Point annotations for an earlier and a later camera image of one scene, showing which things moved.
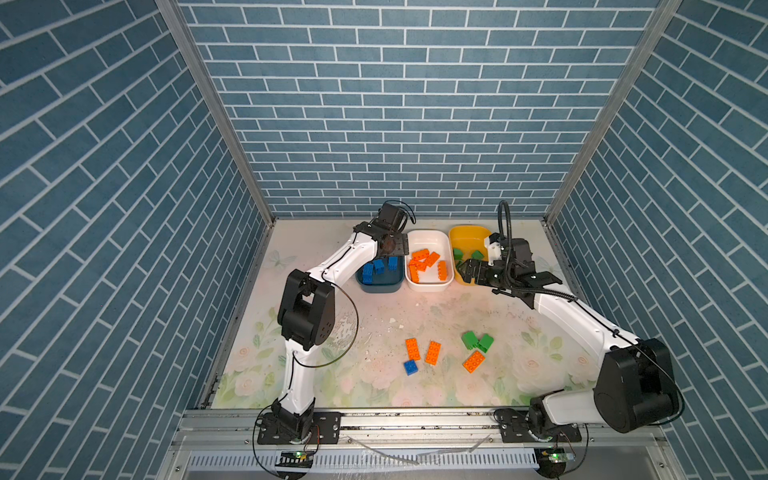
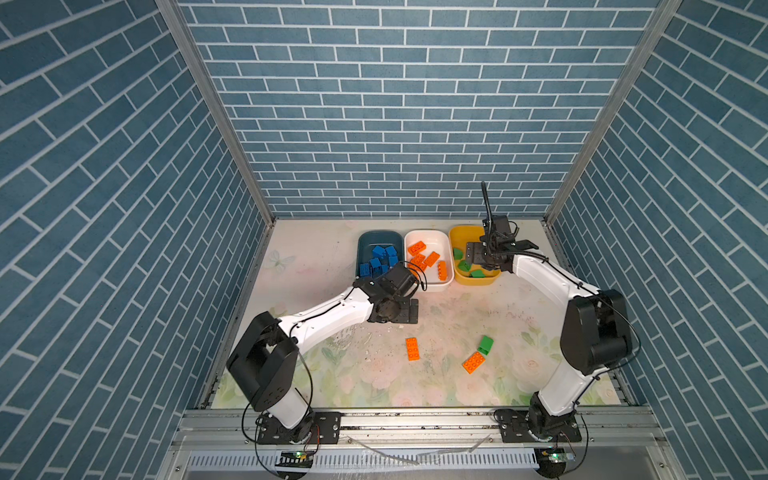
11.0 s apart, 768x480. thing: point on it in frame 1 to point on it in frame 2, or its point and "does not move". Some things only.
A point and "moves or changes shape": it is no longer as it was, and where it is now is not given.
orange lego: [413, 349] does not move
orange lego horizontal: [422, 254] moves or changes shape
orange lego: [473, 361] does not move
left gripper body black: [396, 244] to [402, 311]
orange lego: [432, 259] does not move
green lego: [485, 342] does not move
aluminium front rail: [628, 429] does not move
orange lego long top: [442, 270] does not move
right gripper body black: [493, 276] to [481, 254]
